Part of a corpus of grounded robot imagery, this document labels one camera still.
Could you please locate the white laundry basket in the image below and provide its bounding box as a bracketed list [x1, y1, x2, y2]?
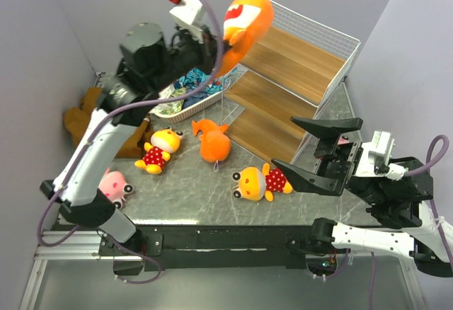
[155, 67, 239, 124]

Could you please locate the pink frog plush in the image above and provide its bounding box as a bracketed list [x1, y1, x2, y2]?
[98, 168, 134, 209]
[338, 135, 351, 145]

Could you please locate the brown garment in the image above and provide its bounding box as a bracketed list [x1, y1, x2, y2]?
[63, 87, 154, 159]

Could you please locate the white wire wooden shelf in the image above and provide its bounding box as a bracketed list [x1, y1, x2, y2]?
[225, 1, 361, 162]

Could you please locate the pink frog plush right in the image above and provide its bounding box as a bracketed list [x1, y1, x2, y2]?
[338, 135, 351, 145]

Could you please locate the blue patterned cloth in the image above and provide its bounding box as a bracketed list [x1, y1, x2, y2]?
[173, 69, 222, 109]

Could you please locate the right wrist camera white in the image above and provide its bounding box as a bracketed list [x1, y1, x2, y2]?
[363, 130, 406, 180]

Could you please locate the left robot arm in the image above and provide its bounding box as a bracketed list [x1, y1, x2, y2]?
[40, 23, 223, 255]

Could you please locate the yellow frog plush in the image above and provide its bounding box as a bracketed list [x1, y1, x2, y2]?
[231, 163, 293, 202]
[134, 127, 184, 175]

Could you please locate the pink frog plush left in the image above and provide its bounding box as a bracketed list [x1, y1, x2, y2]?
[98, 168, 134, 209]

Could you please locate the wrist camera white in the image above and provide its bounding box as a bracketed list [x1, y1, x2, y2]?
[169, 0, 205, 29]
[363, 130, 406, 180]

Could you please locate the large orange shark plush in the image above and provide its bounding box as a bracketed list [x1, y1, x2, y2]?
[216, 0, 274, 78]

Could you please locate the white green cloth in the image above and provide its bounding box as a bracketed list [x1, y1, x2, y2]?
[150, 86, 187, 115]

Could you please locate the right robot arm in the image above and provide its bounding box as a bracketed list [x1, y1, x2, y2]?
[272, 117, 452, 277]

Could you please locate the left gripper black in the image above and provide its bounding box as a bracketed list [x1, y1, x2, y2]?
[149, 22, 233, 93]

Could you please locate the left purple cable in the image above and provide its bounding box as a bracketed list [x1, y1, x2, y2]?
[38, 0, 227, 248]

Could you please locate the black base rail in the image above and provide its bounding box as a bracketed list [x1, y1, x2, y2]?
[99, 221, 337, 275]

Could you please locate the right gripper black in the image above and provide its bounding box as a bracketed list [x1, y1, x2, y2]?
[265, 113, 383, 202]

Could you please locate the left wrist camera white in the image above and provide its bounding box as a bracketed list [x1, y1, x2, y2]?
[169, 0, 205, 29]

